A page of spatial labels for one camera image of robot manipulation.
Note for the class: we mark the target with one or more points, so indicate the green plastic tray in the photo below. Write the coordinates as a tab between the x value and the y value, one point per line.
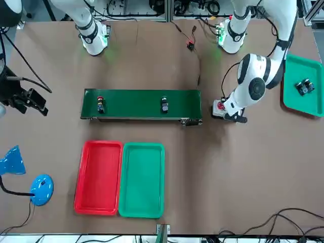
311	103
141	179

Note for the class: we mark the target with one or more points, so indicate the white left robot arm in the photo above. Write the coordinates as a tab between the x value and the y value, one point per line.
253	76

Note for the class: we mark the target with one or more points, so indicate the green belt conveyor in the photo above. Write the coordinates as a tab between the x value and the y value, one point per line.
134	103

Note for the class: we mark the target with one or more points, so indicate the metal camera bracket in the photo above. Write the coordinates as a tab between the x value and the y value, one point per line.
163	233

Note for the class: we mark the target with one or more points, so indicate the small green circuit board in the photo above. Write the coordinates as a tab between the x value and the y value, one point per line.
220	30

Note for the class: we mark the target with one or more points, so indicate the small black connector module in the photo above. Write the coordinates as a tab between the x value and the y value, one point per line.
191	46

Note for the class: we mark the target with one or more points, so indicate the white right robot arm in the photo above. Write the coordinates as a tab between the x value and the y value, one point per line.
91	33

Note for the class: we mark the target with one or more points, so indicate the aluminium frame rail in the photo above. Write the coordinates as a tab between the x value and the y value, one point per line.
169	12

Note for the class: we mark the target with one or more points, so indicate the black barrel plug lead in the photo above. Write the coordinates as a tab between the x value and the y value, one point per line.
194	27

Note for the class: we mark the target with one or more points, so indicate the blue desk lamp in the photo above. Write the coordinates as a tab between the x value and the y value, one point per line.
41	189

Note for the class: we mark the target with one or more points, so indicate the red plastic tray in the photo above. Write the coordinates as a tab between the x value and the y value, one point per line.
98	177

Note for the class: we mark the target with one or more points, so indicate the grey push button control box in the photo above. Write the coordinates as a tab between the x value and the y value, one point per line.
216	110

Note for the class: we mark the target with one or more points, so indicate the red push button switch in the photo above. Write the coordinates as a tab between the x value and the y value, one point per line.
101	106

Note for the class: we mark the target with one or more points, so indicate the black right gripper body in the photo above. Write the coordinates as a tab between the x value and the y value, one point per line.
8	86

